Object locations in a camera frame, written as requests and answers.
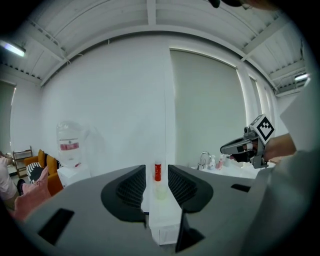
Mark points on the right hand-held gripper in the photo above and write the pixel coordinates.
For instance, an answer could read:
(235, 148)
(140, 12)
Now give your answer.
(263, 128)

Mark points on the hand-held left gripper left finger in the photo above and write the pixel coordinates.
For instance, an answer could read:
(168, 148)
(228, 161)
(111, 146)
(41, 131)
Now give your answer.
(125, 197)

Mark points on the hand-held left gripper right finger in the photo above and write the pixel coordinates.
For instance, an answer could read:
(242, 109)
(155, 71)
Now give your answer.
(190, 193)

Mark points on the red tube item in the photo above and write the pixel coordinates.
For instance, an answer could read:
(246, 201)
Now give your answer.
(158, 172)

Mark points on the person's right forearm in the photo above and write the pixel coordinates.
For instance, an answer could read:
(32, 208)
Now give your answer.
(280, 147)

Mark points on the white sink counter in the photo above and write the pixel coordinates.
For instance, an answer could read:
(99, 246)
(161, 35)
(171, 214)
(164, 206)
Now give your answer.
(232, 172)

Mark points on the pink bottle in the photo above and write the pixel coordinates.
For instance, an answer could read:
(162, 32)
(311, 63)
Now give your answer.
(220, 162)

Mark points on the clear plastic cup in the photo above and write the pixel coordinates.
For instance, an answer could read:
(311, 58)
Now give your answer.
(161, 193)

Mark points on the chrome faucet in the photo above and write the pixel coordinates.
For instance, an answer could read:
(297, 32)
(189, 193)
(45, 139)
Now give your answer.
(203, 160)

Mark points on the white water dispenser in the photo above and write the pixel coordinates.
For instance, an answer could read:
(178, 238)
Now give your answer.
(75, 176)

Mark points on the large grey window blind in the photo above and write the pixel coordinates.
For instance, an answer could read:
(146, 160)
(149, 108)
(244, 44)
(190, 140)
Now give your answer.
(207, 110)

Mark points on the person's white shirt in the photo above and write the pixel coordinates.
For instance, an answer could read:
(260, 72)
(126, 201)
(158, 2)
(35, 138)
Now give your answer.
(295, 190)

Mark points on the orange sofa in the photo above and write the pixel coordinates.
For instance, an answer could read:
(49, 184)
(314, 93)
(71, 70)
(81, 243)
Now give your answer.
(53, 182)

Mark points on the pink cushion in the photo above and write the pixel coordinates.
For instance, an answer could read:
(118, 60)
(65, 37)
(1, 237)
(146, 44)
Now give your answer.
(32, 200)

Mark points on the black white striped cushion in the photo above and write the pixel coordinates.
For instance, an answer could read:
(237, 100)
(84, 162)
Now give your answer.
(35, 172)

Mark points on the wooden shelf rack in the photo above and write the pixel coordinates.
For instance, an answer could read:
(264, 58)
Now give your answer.
(22, 160)

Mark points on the small grey window blind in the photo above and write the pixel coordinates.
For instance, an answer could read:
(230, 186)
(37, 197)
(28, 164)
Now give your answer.
(6, 117)

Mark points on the ceiling tube light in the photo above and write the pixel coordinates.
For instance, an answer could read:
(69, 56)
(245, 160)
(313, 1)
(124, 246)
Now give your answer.
(13, 48)

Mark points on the white wall conduit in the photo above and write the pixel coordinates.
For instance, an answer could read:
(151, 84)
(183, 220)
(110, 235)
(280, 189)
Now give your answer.
(165, 120)

